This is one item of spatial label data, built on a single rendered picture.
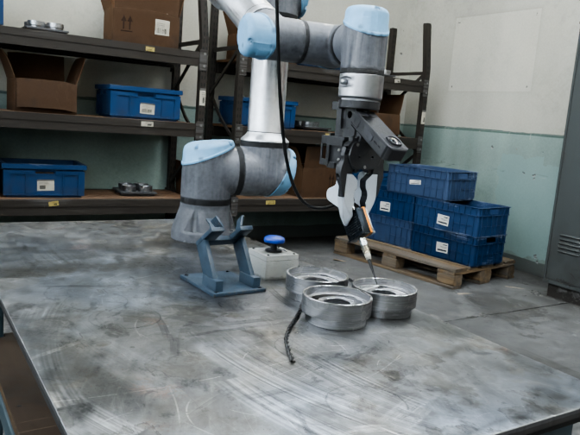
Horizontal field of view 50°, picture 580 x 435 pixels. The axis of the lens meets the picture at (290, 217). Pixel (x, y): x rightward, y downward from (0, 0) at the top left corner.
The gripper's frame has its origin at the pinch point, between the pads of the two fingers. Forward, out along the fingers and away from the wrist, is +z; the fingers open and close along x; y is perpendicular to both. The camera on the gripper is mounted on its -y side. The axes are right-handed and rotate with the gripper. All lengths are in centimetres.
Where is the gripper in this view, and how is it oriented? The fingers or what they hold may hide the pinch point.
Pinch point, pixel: (356, 218)
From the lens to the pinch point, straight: 108.2
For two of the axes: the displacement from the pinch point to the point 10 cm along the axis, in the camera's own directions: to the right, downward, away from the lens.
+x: -8.2, 0.3, -5.8
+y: -5.7, -1.7, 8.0
